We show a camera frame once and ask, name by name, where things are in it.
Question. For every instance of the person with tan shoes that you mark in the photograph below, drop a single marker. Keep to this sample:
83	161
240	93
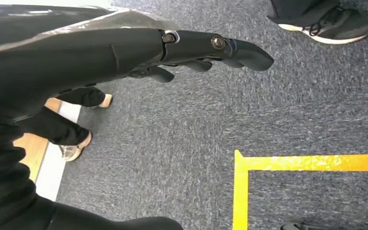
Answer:
54	127

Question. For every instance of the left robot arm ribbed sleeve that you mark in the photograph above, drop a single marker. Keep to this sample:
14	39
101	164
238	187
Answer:
0	177

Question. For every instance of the light wooden desk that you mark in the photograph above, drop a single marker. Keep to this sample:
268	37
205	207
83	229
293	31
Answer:
34	152

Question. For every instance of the person with black white-soled shoe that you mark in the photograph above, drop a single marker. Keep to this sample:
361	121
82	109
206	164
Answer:
346	22

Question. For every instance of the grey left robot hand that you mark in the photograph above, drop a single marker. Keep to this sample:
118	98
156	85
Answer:
60	63

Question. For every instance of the person's dark shoe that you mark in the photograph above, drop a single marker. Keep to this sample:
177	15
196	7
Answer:
298	227

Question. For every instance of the yellow floor tape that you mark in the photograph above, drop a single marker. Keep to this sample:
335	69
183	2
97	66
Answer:
241	196

